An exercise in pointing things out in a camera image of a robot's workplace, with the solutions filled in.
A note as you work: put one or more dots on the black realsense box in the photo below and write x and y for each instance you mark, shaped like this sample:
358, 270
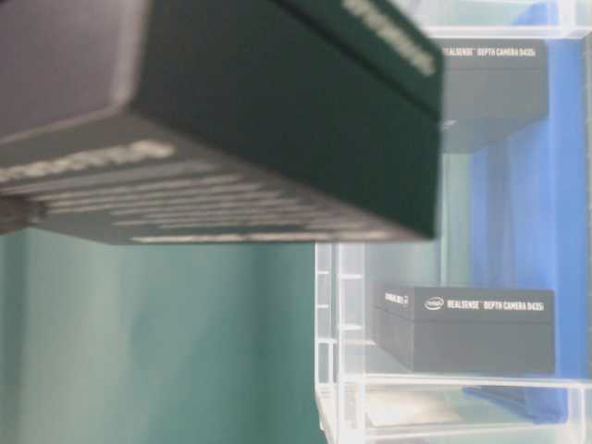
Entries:
492, 88
460, 330
163, 122

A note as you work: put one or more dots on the black RealSense box bottom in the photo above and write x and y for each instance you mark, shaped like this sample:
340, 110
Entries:
460, 330

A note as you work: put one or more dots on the clear plastic storage case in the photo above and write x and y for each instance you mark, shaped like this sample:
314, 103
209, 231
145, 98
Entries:
349, 366

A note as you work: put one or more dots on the blue mat inside case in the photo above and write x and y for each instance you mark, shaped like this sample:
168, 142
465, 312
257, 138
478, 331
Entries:
517, 214

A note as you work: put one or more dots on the black RealSense box top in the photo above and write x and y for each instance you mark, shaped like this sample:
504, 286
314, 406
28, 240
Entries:
492, 88

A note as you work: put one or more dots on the white paper label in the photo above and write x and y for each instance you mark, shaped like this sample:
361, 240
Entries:
388, 409

